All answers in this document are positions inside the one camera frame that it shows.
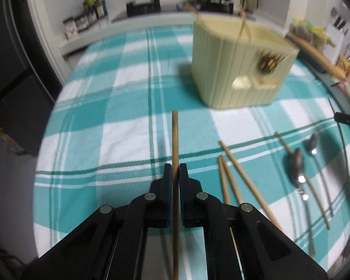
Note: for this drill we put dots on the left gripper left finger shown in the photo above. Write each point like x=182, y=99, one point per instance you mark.
x=111, y=242

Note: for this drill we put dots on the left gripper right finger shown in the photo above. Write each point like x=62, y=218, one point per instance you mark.
x=240, y=242

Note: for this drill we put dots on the diagonal wooden chopstick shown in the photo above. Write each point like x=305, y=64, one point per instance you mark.
x=251, y=186

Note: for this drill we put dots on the small steel spoon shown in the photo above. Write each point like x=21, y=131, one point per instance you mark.
x=311, y=147

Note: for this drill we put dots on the long vertical wooden chopstick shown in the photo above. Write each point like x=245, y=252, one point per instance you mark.
x=223, y=180

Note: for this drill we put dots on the large steel spoon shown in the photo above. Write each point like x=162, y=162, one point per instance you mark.
x=304, y=197

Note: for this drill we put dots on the cream plastic utensil holder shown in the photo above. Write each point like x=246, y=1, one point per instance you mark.
x=231, y=72

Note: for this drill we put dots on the wooden cutting board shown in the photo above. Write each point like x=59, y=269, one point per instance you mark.
x=317, y=56

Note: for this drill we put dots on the white knife block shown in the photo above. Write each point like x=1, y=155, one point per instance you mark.
x=336, y=35

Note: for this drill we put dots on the bag of snacks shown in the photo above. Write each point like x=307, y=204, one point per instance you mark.
x=315, y=35

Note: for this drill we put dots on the teal plaid tablecloth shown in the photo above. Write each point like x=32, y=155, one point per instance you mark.
x=109, y=136

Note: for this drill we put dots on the dark glass kettle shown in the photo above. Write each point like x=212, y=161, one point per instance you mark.
x=250, y=6

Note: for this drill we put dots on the black gas stove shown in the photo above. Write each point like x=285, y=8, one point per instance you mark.
x=157, y=7

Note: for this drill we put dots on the black refrigerator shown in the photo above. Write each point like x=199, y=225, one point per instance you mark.
x=28, y=85

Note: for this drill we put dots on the spice jars rack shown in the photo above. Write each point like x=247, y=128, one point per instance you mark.
x=75, y=25

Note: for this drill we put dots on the condiment bottles group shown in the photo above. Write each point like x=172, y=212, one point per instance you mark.
x=94, y=10

